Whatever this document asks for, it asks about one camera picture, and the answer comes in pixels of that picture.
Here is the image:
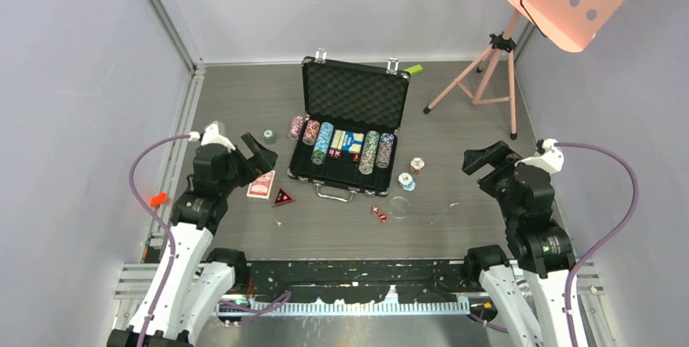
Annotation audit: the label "blue boxed card deck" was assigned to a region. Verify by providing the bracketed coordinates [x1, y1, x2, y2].
[331, 130, 365, 154]

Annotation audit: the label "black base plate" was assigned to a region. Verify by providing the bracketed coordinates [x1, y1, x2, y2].
[226, 259, 485, 304]

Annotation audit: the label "red black triangle dealer button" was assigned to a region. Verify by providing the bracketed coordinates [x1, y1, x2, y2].
[273, 188, 295, 207]

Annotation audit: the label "red playing card deck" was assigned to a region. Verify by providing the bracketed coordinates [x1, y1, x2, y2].
[246, 170, 275, 199]

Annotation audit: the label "orange clip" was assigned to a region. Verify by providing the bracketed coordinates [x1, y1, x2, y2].
[149, 192, 167, 208]

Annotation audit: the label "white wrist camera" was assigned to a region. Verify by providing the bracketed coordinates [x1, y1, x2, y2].
[518, 138, 564, 174]
[188, 121, 236, 152]

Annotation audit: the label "green chip stack on table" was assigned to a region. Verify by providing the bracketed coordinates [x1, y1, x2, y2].
[262, 129, 277, 145]

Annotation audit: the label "light blue chip stack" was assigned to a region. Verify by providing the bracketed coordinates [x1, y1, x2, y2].
[398, 172, 416, 192]

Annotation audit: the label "blue orange chip row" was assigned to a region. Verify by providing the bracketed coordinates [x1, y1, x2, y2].
[375, 133, 395, 169]

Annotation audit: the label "green block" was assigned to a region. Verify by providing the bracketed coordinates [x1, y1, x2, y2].
[405, 64, 423, 76]

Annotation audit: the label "pink music stand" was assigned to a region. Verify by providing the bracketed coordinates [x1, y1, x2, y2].
[422, 0, 662, 141]

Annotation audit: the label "black poker set case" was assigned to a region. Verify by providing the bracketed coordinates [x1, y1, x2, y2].
[287, 50, 410, 202]

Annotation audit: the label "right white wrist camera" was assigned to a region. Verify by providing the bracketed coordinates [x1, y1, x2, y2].
[518, 138, 564, 174]

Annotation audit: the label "red dice in case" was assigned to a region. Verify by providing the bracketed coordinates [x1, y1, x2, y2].
[327, 149, 361, 163]

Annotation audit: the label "red white chip stack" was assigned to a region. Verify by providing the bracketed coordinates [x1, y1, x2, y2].
[409, 157, 425, 175]

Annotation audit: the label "dark red chip stack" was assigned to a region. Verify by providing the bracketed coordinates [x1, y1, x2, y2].
[302, 119, 321, 145]

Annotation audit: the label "light blue chip row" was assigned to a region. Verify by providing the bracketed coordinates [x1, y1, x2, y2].
[311, 122, 335, 165]

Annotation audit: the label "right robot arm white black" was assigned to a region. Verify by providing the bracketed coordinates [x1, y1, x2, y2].
[461, 139, 585, 346]

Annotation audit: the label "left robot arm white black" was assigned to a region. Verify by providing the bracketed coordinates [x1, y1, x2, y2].
[106, 124, 278, 346]

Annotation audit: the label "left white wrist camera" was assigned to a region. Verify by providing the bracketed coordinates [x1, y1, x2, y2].
[188, 121, 236, 152]

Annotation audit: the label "green grey chip row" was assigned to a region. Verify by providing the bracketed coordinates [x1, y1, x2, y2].
[358, 130, 380, 175]

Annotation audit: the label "purple chip stack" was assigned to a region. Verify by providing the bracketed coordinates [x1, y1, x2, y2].
[288, 115, 305, 140]

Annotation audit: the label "clear round disc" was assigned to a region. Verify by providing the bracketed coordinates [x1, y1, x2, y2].
[387, 196, 411, 219]

